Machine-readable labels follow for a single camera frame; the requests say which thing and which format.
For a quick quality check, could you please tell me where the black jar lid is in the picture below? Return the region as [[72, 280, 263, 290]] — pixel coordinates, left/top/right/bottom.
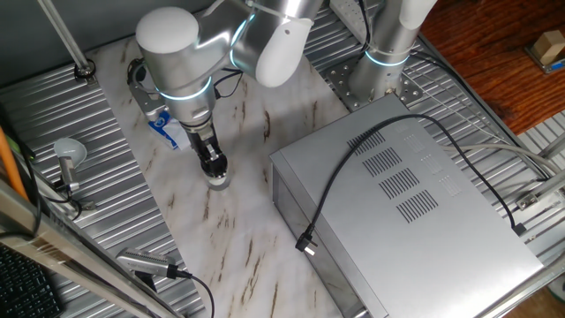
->
[[200, 161, 230, 180]]

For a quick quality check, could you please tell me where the clear glass jar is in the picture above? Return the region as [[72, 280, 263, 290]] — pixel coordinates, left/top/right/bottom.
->
[[205, 174, 232, 192]]

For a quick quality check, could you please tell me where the metal pole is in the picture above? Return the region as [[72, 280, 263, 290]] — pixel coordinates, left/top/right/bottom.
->
[[37, 0, 97, 85]]

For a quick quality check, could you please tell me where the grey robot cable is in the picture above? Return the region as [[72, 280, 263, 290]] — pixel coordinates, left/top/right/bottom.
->
[[441, 143, 562, 176]]

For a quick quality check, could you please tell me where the black power cable with plug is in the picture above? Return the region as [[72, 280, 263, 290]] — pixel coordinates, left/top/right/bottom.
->
[[294, 113, 527, 257]]

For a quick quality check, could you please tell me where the silver depth camera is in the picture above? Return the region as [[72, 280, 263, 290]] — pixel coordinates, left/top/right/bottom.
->
[[115, 247, 177, 280]]

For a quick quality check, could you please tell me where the aluminium rail bracket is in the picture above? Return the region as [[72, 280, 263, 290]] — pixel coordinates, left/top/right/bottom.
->
[[515, 170, 565, 212]]

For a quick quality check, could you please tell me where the small wooden block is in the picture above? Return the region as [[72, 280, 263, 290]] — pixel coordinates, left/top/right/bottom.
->
[[531, 28, 565, 66]]

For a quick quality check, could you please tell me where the black camera cable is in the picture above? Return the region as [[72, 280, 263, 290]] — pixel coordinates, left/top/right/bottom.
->
[[167, 263, 216, 318]]

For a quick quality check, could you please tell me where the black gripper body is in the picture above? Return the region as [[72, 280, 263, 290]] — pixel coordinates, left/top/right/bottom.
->
[[185, 123, 218, 154]]

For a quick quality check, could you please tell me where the orange rod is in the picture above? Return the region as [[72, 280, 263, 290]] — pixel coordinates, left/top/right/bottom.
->
[[0, 125, 28, 202]]

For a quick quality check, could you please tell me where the silver metal box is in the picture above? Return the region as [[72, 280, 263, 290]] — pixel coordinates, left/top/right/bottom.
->
[[268, 92, 545, 318]]

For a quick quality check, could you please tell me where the aluminium frame bar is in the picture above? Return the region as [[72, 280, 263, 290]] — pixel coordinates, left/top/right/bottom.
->
[[0, 178, 185, 318]]

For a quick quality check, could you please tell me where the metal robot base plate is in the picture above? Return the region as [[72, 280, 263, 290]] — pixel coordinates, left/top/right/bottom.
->
[[325, 55, 425, 112]]

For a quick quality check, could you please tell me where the blue tissue pack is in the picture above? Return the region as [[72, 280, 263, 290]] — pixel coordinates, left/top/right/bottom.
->
[[147, 109, 192, 151]]

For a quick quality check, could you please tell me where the white power strip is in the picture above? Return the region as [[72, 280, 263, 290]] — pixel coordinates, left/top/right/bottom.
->
[[329, 0, 370, 32]]

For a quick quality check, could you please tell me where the wrist camera with metal bracket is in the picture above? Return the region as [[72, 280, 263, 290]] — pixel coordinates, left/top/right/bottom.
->
[[126, 59, 169, 121]]

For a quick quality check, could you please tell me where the black keyboard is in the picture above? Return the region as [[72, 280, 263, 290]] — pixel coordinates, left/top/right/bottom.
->
[[0, 245, 65, 318]]

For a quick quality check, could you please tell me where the white marble board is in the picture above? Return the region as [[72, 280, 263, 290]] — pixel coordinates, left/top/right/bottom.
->
[[86, 34, 350, 318]]

